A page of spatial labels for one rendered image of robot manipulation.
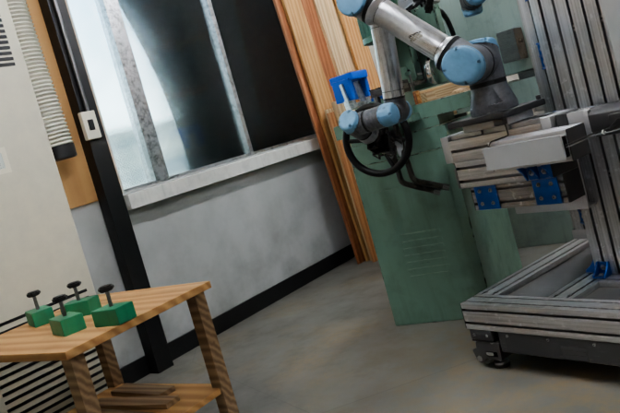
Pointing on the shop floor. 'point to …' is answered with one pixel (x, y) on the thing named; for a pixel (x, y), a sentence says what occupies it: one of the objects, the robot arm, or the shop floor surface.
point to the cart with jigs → (47, 347)
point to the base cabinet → (434, 241)
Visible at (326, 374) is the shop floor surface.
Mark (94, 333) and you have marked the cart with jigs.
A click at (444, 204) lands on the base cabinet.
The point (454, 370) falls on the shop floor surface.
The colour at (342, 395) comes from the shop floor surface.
